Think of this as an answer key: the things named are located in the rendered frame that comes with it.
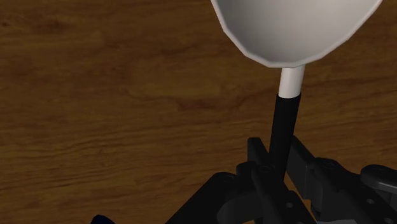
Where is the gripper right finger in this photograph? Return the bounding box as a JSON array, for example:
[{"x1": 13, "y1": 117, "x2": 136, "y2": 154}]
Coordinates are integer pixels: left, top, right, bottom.
[{"x1": 286, "y1": 135, "x2": 397, "y2": 224}]

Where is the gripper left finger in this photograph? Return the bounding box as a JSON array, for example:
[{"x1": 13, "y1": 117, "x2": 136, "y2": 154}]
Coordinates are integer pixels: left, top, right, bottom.
[{"x1": 165, "y1": 137, "x2": 316, "y2": 224}]

